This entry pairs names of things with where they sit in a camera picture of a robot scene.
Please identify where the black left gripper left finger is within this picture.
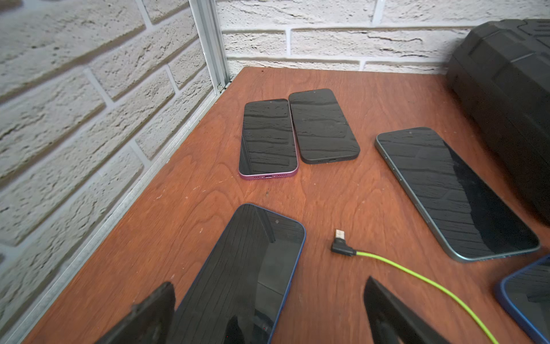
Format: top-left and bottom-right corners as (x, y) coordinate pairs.
(96, 282), (176, 344)

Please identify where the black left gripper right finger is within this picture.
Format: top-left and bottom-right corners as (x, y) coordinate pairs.
(363, 277), (448, 343)

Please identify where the green earphone cable with plug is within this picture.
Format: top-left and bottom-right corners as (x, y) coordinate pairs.
(330, 228), (500, 344)

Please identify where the grey-edged large smartphone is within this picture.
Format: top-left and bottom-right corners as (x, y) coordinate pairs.
(375, 127), (541, 262)

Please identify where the black smartphone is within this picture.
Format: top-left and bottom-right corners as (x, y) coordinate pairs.
(289, 88), (360, 164)

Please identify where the purple-edged smartphone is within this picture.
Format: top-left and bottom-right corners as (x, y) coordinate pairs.
(239, 99), (299, 180)

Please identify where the black plastic tool case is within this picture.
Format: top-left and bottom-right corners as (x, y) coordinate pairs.
(446, 19), (549, 220)

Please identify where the blue-edged smartphone near wall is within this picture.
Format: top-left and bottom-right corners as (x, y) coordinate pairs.
(167, 204), (307, 343)

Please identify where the aluminium corner post left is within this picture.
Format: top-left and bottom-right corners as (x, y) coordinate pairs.
(188, 0), (231, 95)

